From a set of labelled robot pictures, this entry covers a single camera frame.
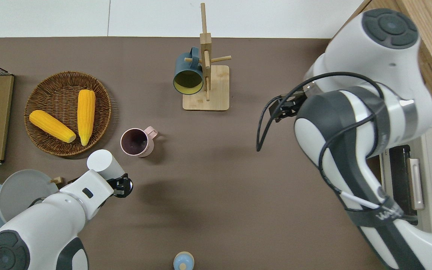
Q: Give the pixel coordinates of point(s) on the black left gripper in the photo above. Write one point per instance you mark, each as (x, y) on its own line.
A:
(125, 187)

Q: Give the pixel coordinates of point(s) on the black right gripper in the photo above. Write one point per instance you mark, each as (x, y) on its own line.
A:
(294, 107)

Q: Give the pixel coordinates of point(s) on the pink mug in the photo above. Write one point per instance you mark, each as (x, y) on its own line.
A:
(135, 142)

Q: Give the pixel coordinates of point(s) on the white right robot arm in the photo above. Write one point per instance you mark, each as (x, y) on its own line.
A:
(351, 142)

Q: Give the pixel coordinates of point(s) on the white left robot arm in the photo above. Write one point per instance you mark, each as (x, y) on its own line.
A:
(51, 225)

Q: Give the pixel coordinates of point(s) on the wooden plate rack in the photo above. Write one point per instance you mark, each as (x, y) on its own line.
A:
(56, 180)

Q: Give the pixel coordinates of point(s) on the wooden mug tree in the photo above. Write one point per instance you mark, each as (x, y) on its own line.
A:
(216, 93)

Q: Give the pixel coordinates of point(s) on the yellow corn cob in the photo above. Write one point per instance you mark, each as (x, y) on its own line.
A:
(86, 112)
(51, 125)

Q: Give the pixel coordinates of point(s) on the brown table mat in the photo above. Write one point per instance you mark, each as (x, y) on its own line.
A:
(201, 187)

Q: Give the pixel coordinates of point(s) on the grey plate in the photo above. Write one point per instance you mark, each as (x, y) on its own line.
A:
(21, 191)

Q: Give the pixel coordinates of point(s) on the dark teal mug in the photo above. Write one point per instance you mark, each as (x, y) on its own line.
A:
(188, 77)

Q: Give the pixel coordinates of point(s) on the round brown wicker basket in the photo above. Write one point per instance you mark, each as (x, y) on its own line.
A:
(51, 97)

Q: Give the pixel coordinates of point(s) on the small blue dome bell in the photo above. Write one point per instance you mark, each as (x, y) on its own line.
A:
(183, 260)

